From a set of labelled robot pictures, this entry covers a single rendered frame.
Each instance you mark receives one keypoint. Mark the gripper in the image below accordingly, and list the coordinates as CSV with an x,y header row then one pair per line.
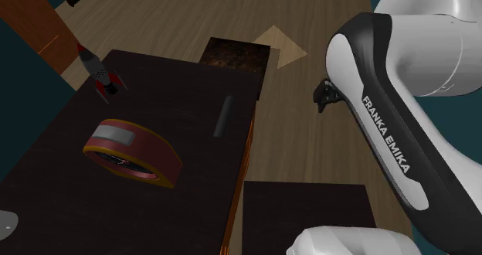
x,y
326,94

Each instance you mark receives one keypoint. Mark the dark grey stick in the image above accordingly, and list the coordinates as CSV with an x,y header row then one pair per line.
x,y
223,116

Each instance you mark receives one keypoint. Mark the round red yellow-rimmed clock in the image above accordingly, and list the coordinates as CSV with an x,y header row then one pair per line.
x,y
150,148

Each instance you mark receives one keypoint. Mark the grey and red toy rocket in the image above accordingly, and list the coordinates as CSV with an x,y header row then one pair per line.
x,y
94,66

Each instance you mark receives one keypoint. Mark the grey rounded object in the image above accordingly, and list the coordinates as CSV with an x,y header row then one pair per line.
x,y
6,221

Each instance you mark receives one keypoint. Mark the dark wooden table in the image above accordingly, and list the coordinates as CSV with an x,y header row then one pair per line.
x,y
150,216

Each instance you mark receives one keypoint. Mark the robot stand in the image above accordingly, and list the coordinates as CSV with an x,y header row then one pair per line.
x,y
301,205

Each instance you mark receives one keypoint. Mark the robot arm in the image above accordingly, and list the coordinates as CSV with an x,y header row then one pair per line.
x,y
425,54

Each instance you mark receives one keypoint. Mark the brown wooden door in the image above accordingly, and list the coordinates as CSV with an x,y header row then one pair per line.
x,y
34,24

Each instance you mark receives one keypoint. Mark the dark brown mottled box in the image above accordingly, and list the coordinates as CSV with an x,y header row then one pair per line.
x,y
235,54

